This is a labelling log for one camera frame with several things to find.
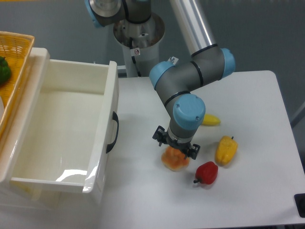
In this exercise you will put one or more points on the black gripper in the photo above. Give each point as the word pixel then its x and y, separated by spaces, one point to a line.
pixel 184 145

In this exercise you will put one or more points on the round orange bread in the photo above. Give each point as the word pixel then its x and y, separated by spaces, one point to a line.
pixel 174 159

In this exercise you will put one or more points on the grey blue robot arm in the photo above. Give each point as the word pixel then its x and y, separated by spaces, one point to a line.
pixel 174 84

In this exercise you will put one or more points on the red bell pepper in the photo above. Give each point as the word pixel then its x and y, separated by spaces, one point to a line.
pixel 206 173

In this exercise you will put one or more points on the yellow banana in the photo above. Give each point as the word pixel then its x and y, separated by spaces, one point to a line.
pixel 210 120

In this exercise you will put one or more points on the yellow bell pepper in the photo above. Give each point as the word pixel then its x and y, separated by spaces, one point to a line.
pixel 226 150

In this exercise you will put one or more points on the white open drawer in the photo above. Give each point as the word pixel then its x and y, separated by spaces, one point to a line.
pixel 64 145

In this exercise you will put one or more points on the black object at edge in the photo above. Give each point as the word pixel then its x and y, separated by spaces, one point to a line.
pixel 300 204

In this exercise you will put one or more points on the green bell pepper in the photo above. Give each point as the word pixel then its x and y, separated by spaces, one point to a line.
pixel 5 71

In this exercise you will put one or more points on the yellow woven basket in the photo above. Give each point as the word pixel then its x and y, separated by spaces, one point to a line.
pixel 15 48

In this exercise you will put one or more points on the black drawer handle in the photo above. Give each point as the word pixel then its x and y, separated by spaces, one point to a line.
pixel 115 132

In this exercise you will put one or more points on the white bracket behind table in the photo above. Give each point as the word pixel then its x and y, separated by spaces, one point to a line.
pixel 173 60

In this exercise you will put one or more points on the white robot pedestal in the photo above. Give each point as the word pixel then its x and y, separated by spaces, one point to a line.
pixel 140 44

